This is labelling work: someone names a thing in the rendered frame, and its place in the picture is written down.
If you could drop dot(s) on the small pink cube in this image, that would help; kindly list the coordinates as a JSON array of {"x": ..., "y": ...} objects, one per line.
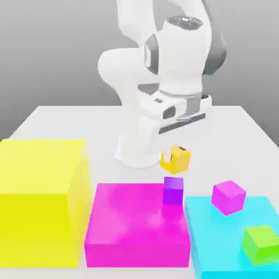
[{"x": 228, "y": 198}]

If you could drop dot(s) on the small green cube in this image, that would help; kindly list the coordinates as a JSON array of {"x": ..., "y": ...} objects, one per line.
[{"x": 259, "y": 244}]

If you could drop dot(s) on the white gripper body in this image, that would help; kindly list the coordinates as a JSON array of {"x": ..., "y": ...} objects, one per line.
[{"x": 182, "y": 124}]

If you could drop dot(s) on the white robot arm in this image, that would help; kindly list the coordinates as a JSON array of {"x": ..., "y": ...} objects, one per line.
[{"x": 181, "y": 56}]

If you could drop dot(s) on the small purple cube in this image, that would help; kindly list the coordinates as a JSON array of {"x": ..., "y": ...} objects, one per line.
[{"x": 173, "y": 191}]

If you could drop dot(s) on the small orange-yellow cube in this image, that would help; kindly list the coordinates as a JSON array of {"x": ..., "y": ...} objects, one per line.
[{"x": 180, "y": 161}]

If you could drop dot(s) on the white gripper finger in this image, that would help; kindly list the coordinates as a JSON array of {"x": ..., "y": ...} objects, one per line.
[{"x": 167, "y": 157}]

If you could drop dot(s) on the large magenta box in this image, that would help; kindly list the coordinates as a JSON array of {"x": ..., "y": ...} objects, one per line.
[{"x": 135, "y": 224}]

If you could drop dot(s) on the large cyan box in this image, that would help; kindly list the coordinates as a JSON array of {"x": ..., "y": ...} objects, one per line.
[{"x": 224, "y": 244}]

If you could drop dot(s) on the large yellow box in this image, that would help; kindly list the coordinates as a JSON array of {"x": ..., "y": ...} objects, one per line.
[{"x": 37, "y": 202}]

